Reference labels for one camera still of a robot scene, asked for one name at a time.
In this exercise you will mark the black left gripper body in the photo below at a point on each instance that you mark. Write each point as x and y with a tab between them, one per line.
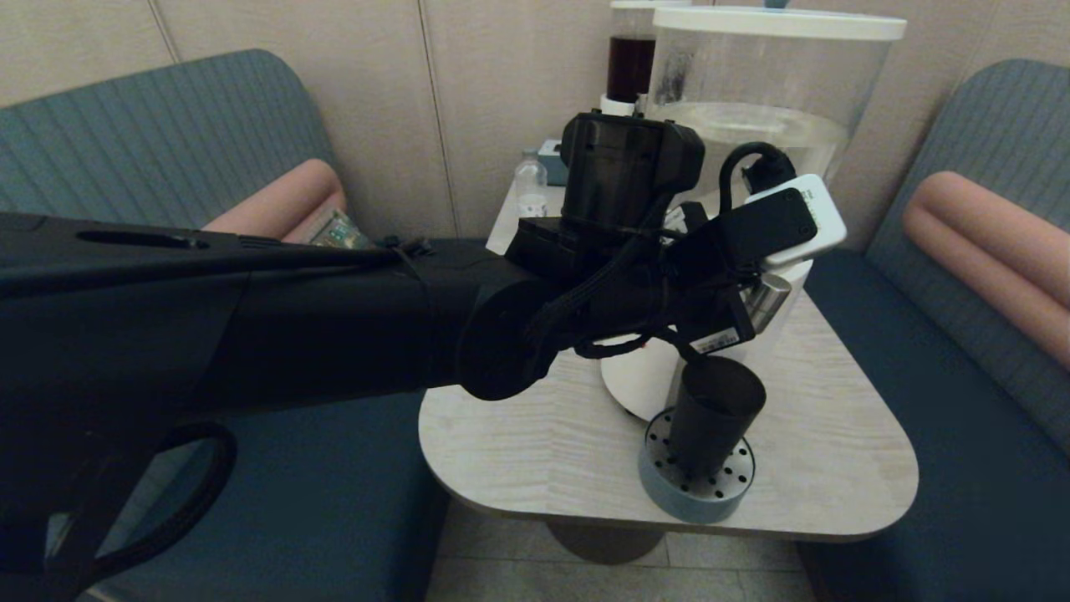
702	293

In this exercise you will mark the black plastic cup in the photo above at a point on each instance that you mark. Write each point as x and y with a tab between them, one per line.
715	418

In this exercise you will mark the clear water dispenser white base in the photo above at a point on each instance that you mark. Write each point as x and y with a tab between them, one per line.
777	84

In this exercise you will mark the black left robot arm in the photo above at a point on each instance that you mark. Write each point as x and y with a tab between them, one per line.
251	334

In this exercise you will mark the small blue box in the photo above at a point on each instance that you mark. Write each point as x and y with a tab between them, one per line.
552	159

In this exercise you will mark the small clear bottle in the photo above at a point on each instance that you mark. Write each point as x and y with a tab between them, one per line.
530	188

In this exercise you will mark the round blue drip tray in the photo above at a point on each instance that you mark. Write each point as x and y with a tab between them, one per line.
698	502

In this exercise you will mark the dark drink dispenser white base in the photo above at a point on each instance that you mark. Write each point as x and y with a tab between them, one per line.
629	67

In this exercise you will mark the teal bench seat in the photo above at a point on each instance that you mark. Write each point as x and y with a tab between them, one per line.
125	142
961	418

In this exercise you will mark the pink bolster cushion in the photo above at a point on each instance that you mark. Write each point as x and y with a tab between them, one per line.
986	242
284	205

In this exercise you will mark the green snack packet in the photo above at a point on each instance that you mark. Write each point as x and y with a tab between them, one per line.
338	232

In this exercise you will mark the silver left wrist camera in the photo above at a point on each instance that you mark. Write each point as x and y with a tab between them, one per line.
782	221

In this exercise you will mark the round table pedestal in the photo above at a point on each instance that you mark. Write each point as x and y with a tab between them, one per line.
603	543

